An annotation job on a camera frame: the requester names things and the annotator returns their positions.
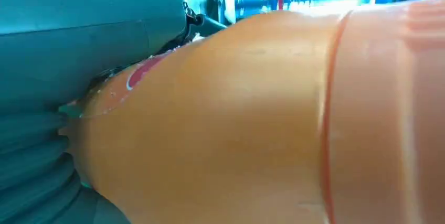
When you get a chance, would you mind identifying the orange drink bottle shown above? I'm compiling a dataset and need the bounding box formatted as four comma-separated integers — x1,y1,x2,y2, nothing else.
59,0,445,224

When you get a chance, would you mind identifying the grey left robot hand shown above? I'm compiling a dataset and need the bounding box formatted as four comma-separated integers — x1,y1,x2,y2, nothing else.
0,0,228,115

